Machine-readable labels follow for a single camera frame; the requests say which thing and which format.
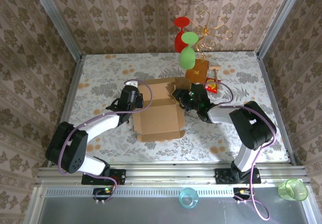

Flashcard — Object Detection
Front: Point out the small wooden mallet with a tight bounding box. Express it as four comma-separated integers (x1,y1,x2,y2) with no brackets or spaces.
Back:
208,64,222,84

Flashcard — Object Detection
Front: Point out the floral table cloth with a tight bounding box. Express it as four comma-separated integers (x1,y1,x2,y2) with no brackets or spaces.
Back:
47,51,290,163

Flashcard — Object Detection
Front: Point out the brown wooden board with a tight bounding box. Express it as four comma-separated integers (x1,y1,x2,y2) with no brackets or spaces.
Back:
185,58,210,85

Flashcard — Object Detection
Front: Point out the red snack packet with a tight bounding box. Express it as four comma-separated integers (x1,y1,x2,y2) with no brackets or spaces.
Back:
204,77,222,95

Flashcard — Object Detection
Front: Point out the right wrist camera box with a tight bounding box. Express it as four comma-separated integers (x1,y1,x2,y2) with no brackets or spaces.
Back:
191,83,208,101

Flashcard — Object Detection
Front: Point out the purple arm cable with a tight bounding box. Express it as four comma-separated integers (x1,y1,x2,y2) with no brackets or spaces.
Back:
203,82,278,221
57,79,154,203

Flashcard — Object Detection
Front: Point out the gold wire glass rack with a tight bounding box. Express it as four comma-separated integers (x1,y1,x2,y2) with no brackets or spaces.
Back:
189,10,235,61

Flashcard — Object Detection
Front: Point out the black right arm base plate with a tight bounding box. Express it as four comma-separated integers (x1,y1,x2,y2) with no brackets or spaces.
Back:
214,168,262,185

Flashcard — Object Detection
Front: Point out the green plastic wine glass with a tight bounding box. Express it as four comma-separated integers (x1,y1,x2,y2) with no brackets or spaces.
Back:
178,32,199,71

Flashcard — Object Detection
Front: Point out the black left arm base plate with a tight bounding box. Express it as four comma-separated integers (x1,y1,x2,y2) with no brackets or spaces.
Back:
80,169,127,186

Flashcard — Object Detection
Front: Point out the grey metal shelf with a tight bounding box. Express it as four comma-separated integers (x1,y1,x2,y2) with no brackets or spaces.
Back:
23,186,322,224

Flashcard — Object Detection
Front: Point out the brown cardboard paper box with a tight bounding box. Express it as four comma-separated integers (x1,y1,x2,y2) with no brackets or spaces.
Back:
132,76,192,143

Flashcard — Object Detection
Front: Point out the aluminium corner post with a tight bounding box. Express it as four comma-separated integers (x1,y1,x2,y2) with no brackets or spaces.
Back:
27,0,83,61
256,0,306,59

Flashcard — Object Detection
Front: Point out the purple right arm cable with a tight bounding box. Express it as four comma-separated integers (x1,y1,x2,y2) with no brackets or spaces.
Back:
203,82,278,221

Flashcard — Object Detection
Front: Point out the blue plastic cup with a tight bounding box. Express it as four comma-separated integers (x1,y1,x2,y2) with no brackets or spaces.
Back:
178,187,200,210

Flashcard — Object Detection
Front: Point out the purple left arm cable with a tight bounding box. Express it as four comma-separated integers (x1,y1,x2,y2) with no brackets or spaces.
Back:
57,79,154,203

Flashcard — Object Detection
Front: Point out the small black connector box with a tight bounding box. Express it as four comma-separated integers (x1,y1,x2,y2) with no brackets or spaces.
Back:
93,187,114,202
233,187,255,201

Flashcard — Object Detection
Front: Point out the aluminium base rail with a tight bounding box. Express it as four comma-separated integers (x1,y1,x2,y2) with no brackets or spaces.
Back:
35,161,309,187

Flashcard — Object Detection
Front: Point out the aluminium table side rail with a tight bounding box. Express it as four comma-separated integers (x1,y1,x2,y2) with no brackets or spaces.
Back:
46,55,84,167
256,52,298,166

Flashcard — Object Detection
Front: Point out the perforated metal cable duct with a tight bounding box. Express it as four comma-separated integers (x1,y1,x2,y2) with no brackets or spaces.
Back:
42,187,311,198

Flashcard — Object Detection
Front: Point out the red plastic wine glass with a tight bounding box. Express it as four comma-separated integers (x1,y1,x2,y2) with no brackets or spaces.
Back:
174,17,193,54

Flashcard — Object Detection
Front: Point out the green plastic cup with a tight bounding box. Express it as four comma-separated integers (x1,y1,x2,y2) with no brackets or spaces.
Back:
277,178,309,202

